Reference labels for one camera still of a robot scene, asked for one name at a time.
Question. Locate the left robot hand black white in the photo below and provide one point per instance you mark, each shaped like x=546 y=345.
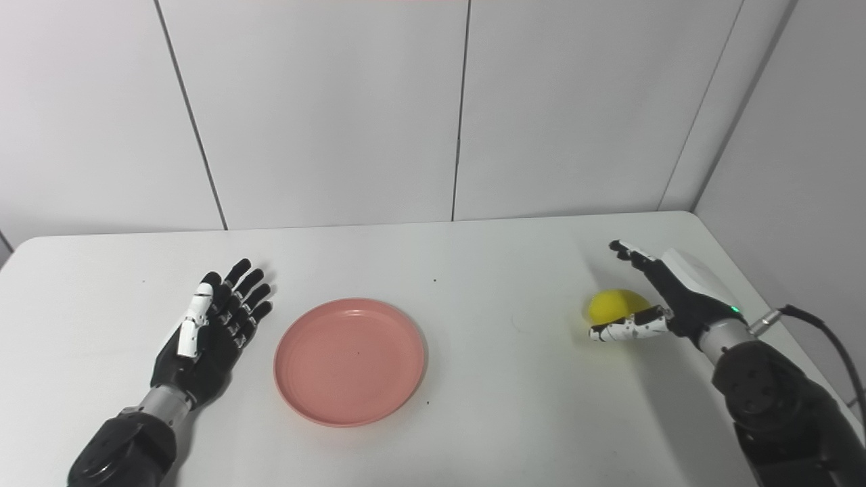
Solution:
x=210 y=338

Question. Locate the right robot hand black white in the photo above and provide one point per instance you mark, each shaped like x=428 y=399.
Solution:
x=666 y=301

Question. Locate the yellow lemon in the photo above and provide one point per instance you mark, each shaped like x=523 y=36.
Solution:
x=612 y=304

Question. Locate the pink round plate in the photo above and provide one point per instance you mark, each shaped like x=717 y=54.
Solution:
x=350 y=362

